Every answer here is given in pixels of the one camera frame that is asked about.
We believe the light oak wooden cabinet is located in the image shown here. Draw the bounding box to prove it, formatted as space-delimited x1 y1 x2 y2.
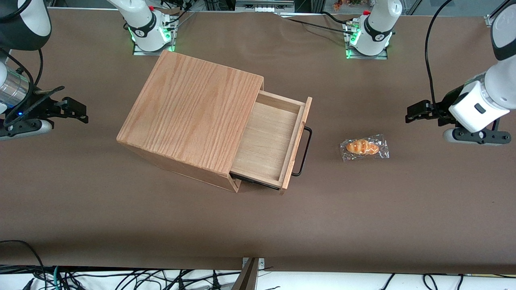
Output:
117 50 265 193

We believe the bread roll in clear wrapper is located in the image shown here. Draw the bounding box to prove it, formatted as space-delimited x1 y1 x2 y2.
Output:
339 134 390 162

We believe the dark metal mounting bar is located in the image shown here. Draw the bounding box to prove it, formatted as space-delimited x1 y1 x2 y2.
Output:
231 258 258 290

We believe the wooden cabinet drawer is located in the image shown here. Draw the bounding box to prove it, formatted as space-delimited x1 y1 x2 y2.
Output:
229 90 313 196

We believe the long black tabletop cable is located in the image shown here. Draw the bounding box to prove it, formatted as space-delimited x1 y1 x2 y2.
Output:
280 17 352 34

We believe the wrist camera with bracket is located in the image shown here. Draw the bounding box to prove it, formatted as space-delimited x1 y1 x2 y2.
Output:
442 121 512 146
0 118 54 141

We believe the aluminium frame profile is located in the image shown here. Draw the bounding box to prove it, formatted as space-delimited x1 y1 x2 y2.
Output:
235 0 295 13

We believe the black metal drawer handle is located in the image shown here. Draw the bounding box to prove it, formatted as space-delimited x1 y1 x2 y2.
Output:
291 126 313 177

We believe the small silver bracket plate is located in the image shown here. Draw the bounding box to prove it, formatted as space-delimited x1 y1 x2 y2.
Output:
241 257 266 269

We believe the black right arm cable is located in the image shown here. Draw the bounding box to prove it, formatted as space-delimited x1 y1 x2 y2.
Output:
0 48 45 121

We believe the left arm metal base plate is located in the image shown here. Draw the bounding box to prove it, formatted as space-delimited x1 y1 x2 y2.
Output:
345 20 389 60

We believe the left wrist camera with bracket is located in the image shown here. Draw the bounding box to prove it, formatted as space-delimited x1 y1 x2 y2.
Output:
442 121 512 146

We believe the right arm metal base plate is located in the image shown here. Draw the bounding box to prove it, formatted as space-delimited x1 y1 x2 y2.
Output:
133 11 177 56

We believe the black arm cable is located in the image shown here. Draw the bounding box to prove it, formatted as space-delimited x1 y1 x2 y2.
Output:
0 48 45 121
424 0 454 110

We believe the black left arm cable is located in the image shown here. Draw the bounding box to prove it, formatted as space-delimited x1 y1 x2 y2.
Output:
424 0 454 110

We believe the arched black cable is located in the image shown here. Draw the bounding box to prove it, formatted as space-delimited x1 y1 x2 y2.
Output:
0 240 46 282

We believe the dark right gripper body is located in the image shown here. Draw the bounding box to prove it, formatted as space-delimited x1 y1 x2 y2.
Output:
4 93 66 126

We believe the short black tabletop cable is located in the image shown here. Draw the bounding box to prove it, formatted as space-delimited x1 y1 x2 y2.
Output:
320 11 354 25

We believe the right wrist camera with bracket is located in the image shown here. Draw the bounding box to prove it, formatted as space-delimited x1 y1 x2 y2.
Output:
0 118 54 141

